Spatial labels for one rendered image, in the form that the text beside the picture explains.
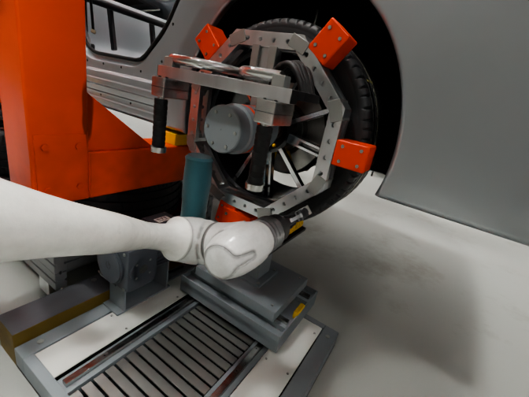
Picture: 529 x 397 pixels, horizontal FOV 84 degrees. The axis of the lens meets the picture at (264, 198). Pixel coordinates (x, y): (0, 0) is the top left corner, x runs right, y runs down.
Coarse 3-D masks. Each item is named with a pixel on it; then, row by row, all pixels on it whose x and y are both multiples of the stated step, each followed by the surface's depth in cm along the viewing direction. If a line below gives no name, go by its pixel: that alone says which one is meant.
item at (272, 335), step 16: (192, 272) 130; (192, 288) 124; (208, 288) 124; (304, 288) 136; (208, 304) 121; (224, 304) 115; (240, 304) 118; (304, 304) 126; (240, 320) 112; (256, 320) 112; (288, 320) 111; (256, 336) 110; (272, 336) 105; (288, 336) 114
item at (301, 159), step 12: (300, 108) 102; (312, 108) 100; (324, 108) 100; (312, 120) 100; (324, 120) 98; (300, 132) 102; (312, 132) 101; (276, 156) 111; (300, 156) 106; (312, 156) 103; (276, 168) 112; (300, 168) 106
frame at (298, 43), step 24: (240, 48) 89; (288, 48) 79; (216, 72) 98; (312, 72) 77; (192, 96) 100; (336, 96) 74; (192, 120) 103; (336, 120) 75; (192, 144) 104; (216, 168) 106; (216, 192) 102; (240, 192) 103; (312, 192) 83
